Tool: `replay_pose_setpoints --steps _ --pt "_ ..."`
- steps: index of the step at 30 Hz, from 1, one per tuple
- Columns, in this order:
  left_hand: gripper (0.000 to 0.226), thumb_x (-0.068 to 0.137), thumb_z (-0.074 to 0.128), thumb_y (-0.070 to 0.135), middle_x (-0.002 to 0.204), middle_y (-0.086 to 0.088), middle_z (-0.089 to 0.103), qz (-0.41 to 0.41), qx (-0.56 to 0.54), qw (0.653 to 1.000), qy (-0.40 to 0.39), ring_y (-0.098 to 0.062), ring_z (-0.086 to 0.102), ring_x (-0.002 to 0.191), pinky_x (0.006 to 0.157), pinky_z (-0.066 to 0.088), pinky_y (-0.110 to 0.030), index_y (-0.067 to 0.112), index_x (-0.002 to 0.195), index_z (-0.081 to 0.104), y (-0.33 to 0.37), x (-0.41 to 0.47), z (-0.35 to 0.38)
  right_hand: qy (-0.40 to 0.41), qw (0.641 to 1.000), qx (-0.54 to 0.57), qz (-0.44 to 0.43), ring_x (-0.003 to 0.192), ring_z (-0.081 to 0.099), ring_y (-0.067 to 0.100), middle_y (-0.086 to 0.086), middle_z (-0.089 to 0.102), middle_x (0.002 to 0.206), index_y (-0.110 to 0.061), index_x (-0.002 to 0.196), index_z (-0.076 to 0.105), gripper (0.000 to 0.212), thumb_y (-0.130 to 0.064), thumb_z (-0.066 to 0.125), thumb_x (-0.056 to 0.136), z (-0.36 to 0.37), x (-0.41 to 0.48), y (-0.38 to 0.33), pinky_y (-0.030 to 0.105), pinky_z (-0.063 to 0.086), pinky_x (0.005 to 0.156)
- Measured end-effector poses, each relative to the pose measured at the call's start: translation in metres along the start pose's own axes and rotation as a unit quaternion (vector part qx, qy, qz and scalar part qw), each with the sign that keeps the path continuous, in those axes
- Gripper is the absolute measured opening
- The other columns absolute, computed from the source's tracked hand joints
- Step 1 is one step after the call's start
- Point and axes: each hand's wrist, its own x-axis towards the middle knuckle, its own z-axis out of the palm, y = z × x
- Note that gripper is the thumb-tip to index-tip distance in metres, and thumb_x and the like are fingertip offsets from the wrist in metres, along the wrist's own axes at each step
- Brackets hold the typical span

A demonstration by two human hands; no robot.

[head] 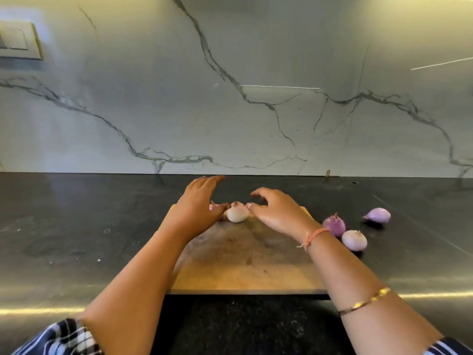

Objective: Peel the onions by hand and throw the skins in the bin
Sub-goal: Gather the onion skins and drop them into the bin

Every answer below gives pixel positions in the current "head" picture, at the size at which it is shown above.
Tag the brownish red onion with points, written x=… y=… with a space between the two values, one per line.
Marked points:
x=238 y=212

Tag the person's right forearm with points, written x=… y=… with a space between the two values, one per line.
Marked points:
x=362 y=292

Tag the red onion with pale patch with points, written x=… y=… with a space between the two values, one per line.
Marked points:
x=378 y=215

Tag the wooden cutting board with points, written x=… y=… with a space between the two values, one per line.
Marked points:
x=244 y=262

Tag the black white plaid sleeve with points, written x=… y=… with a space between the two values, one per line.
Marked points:
x=59 y=338

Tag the person's left hand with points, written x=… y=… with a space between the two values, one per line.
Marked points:
x=193 y=210

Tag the white wall switch plate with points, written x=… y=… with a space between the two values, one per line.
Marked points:
x=18 y=40

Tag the person's left forearm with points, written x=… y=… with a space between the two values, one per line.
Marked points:
x=137 y=292

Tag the person's right hand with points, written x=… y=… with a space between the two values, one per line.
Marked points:
x=284 y=214

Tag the gold bangle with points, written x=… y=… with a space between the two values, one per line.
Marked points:
x=366 y=301

